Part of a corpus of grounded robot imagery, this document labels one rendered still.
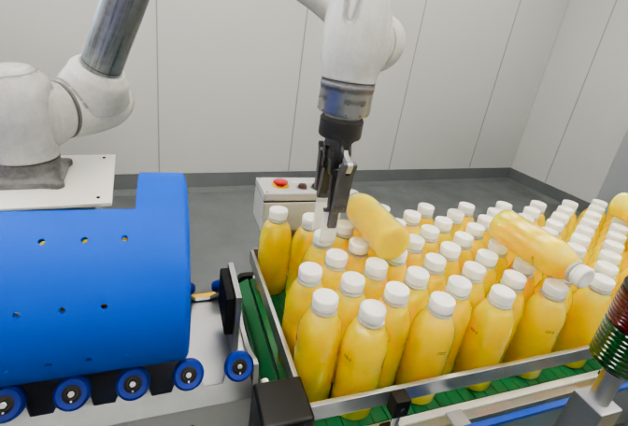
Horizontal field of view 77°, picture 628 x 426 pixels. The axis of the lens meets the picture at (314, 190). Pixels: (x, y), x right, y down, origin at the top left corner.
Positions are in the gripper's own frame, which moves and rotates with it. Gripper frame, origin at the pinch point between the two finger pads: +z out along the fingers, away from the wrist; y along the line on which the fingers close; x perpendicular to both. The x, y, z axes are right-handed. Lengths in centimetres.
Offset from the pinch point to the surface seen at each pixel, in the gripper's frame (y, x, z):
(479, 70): -295, 278, -14
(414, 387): 26.3, 7.7, 15.2
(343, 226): -2.4, 5.2, 2.8
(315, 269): 11.3, -5.3, 2.9
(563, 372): 24, 46, 23
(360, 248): 5.3, 5.6, 3.3
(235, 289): 8.8, -17.7, 7.5
